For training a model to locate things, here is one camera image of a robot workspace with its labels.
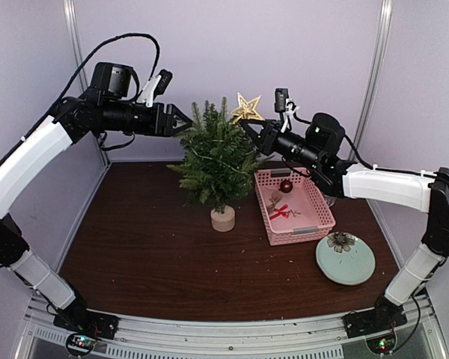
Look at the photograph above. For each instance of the small green christmas tree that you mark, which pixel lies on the small green christmas tree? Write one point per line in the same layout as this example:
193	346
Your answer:
206	182

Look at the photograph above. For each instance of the thin wire string lights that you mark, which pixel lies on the thin wire string lights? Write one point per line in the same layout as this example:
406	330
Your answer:
241	163

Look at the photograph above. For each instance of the round wooden tree base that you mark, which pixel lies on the round wooden tree base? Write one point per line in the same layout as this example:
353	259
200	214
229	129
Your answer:
223	221

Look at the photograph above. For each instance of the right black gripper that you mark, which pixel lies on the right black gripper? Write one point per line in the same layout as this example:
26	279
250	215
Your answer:
271	129

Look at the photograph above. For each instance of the pale green flower plate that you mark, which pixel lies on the pale green flower plate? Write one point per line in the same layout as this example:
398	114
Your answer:
344	258

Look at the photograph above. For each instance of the right green circuit board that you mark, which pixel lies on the right green circuit board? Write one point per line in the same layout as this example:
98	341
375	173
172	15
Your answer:
381	345

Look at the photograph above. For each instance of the burlap bow red ribbon ornament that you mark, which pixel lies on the burlap bow red ribbon ornament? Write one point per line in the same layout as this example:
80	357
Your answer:
277	208

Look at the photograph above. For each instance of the right aluminium frame post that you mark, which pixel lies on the right aluminium frame post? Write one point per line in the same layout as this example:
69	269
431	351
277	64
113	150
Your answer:
381	44

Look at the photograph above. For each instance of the clear drinking glass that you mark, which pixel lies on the clear drinking glass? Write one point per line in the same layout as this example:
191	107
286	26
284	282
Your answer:
330	200

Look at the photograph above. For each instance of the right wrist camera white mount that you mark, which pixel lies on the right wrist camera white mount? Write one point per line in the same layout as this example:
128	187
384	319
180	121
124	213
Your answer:
286	109

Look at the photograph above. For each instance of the dark red bauble ornament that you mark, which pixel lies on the dark red bauble ornament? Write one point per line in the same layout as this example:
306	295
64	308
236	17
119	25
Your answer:
286	186

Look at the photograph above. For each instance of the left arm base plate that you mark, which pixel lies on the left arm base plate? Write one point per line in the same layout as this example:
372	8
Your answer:
83	321

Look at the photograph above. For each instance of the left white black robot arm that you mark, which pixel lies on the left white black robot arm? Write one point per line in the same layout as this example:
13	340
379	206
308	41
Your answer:
103	106

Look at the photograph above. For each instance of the pink plastic basket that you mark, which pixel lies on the pink plastic basket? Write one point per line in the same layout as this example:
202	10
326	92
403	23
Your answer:
316	220

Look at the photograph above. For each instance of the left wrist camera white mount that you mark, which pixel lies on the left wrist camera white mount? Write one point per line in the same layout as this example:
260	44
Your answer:
155	87

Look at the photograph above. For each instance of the green circuit board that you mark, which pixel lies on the green circuit board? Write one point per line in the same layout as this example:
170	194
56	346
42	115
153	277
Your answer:
79	344
381	345

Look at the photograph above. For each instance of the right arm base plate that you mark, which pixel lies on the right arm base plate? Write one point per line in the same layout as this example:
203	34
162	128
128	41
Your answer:
373	321

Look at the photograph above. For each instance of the gold star red ornament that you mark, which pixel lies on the gold star red ornament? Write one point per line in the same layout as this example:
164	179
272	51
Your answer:
247	109

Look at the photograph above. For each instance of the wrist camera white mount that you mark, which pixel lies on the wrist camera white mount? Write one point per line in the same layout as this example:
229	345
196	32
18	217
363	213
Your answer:
155	87
286	109

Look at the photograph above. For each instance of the front aluminium rail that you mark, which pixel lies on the front aluminium rail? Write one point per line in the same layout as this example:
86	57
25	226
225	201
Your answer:
312	337

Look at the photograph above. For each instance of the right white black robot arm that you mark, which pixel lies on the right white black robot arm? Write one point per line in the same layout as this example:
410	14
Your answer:
427	192

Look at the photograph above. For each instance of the left green circuit board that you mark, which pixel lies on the left green circuit board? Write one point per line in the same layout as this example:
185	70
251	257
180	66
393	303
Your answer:
79	344

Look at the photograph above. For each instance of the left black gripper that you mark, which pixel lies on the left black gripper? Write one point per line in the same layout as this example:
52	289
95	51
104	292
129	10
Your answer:
168	120

